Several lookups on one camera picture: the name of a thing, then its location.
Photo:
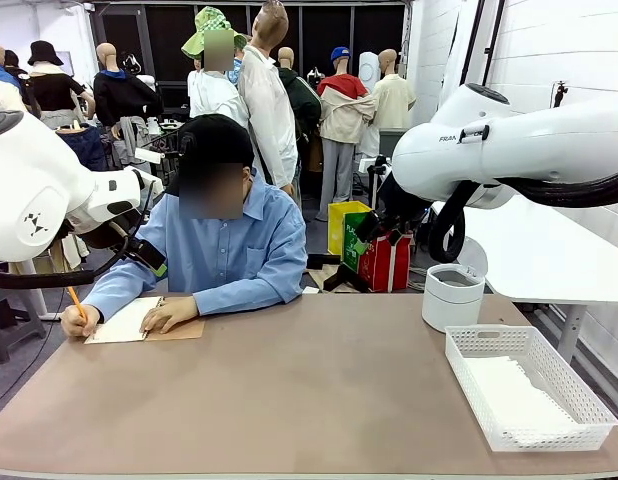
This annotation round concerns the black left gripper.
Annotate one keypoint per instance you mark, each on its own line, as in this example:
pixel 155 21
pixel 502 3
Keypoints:
pixel 106 235

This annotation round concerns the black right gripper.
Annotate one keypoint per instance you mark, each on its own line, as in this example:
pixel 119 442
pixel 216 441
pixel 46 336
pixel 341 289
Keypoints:
pixel 401 210

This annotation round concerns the spiral notebook brown cover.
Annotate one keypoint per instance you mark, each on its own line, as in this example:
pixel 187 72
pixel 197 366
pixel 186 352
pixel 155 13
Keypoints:
pixel 124 325

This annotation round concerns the yellow pencil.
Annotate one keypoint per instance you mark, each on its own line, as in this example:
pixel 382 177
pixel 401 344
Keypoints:
pixel 75 297

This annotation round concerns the person's right forearm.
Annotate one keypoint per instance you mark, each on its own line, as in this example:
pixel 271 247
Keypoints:
pixel 119 287

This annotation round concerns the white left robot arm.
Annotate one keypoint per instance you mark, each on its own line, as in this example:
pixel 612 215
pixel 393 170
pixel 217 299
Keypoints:
pixel 29 200

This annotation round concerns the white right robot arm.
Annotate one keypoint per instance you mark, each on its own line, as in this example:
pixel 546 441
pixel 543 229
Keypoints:
pixel 539 145

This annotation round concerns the person's left forearm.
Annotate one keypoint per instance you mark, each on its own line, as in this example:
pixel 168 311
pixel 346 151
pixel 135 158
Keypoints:
pixel 249 300

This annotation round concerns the person's left hand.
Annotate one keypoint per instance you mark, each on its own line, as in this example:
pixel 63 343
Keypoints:
pixel 171 315

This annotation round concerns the person's right hand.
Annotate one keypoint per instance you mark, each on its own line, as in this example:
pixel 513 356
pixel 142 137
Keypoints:
pixel 81 322

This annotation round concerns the red recycling bin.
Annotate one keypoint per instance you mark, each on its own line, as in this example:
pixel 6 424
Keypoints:
pixel 384 265

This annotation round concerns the green recycling bin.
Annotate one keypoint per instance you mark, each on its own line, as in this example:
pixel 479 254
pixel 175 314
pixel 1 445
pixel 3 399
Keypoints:
pixel 351 240

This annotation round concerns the yellow recycling bin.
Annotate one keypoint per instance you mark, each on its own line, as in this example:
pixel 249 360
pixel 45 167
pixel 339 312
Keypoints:
pixel 339 225

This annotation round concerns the black floor stand base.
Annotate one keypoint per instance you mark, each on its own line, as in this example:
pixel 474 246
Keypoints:
pixel 341 277

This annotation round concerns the beige hanging cloth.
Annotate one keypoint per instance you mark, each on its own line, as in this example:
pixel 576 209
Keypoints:
pixel 71 250

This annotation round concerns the grey storage box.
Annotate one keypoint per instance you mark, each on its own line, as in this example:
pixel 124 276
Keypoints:
pixel 391 142

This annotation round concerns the person in blue shirt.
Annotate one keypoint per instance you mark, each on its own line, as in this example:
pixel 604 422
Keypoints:
pixel 239 250

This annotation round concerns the white round trash bin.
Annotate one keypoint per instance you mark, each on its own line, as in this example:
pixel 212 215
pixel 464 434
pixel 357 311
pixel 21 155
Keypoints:
pixel 451 305

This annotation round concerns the white desk with feet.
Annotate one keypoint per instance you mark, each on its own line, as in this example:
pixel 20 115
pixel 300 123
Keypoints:
pixel 36 300

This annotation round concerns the mannequin red jacket blue cap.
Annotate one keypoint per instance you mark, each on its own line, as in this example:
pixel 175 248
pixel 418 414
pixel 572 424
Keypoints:
pixel 341 115

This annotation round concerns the blue jeans half mannequin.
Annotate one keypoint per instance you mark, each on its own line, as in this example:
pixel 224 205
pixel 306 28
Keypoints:
pixel 86 147

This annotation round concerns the mannequin cream shirt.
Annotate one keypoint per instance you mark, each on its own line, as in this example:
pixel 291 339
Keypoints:
pixel 391 100

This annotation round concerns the black baseball cap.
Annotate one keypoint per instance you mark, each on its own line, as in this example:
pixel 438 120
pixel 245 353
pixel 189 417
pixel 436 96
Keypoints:
pixel 214 140

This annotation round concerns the dark plastic step stool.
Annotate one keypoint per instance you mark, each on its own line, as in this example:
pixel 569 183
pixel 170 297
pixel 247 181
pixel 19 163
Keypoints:
pixel 14 325

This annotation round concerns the mannequin dark green hoodie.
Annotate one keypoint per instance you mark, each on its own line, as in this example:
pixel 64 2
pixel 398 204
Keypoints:
pixel 304 100

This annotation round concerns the large white side table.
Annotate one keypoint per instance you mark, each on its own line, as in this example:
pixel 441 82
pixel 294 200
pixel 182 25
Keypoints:
pixel 539 260

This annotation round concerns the white tower fan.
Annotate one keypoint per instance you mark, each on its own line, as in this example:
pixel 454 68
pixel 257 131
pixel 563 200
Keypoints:
pixel 370 70

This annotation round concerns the mannequin black jacket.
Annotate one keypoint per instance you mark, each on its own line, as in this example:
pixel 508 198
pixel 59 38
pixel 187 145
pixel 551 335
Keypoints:
pixel 121 95

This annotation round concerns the tall mannequin white shirt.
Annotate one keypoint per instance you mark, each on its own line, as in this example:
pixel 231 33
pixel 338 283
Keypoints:
pixel 269 110

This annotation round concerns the mannequin in white coat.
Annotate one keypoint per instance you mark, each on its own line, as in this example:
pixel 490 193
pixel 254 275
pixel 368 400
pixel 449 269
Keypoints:
pixel 214 95

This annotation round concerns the mannequin black bucket hat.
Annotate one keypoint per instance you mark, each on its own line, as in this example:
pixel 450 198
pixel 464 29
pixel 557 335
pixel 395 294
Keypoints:
pixel 51 90

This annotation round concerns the white paper stack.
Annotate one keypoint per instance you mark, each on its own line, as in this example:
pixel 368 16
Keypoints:
pixel 519 400

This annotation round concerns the black tripod pole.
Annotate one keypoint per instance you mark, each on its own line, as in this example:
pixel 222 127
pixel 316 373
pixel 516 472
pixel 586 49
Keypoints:
pixel 560 95

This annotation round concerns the green checked bucket hat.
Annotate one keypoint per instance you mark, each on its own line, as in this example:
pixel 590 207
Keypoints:
pixel 209 30

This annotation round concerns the white perforated plastic basket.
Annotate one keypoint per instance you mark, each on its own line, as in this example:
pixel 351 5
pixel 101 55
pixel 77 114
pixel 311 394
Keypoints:
pixel 539 435

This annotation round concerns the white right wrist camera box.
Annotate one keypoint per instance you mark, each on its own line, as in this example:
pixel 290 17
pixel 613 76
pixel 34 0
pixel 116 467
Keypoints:
pixel 366 165

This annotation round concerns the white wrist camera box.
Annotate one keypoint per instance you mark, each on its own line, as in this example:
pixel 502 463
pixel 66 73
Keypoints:
pixel 366 165
pixel 149 182

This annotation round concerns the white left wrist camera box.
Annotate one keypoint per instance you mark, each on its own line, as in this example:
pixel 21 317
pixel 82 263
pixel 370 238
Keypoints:
pixel 149 182

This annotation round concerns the black cap-mounted camera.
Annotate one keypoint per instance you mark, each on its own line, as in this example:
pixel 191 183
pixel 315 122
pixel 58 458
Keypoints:
pixel 187 144

